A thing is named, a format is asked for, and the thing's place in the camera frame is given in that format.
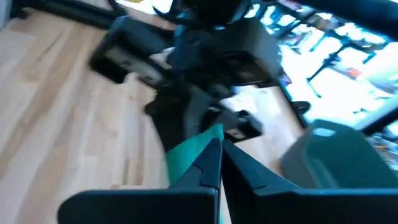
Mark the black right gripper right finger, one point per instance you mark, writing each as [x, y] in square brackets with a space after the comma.
[311, 207]

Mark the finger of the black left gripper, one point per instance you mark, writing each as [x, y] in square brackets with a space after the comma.
[174, 115]

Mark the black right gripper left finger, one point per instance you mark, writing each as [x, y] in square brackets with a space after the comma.
[140, 207]

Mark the teal elastic bandage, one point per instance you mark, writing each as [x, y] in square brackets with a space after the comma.
[183, 155]

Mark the teal plastic bin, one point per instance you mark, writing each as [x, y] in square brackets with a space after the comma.
[342, 158]

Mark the black metal table frame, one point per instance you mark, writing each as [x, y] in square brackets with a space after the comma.
[77, 15]

